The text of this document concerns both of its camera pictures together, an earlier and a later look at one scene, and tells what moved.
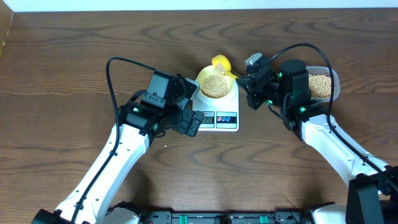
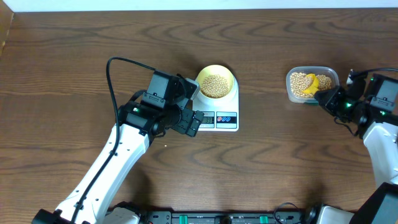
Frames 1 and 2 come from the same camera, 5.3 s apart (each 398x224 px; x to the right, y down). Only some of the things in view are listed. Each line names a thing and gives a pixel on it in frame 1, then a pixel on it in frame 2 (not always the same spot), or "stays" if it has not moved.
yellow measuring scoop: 223,63 -> 315,86
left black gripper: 183,126 stays
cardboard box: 6,19 stays
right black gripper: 249,83 -> 328,102
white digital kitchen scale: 216,117 stays
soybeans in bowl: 214,86 stays
